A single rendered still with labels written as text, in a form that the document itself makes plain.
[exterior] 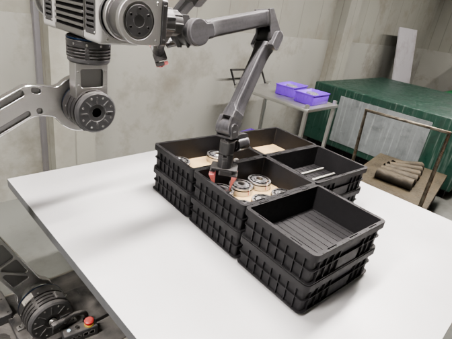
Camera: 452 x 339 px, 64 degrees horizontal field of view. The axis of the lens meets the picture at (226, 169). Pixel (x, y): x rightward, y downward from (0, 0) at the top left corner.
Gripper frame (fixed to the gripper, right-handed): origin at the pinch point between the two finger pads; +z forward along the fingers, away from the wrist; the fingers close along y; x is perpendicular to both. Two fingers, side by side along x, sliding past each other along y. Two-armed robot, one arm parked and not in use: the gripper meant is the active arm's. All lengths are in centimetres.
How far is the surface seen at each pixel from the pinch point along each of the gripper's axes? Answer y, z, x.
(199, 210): 7.2, 9.0, 5.1
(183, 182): 15.6, 2.5, -3.5
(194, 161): 15.7, 4.3, -29.5
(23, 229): 129, 86, -61
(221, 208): -1.7, 1.6, 13.8
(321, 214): -40.2, 4.9, 1.1
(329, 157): -50, -1, -47
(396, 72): -239, 5, -512
